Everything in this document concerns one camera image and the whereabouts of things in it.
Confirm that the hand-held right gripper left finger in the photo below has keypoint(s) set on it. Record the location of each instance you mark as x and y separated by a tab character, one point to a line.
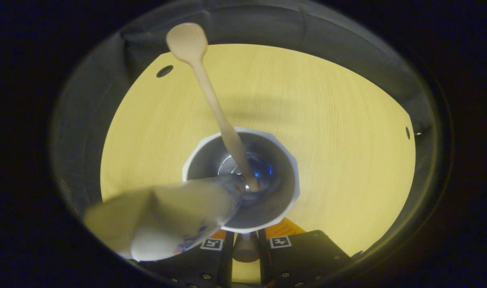
226	264

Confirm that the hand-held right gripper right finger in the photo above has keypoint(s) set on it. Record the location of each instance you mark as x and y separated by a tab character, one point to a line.
265	264

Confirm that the white toothpaste tube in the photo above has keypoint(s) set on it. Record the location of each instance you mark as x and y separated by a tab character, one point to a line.
167	216

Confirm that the beige toothbrush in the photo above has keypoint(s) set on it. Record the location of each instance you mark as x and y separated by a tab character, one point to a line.
211	96

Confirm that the black backdrop cloth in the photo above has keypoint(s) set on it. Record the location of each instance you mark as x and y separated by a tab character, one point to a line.
307	32

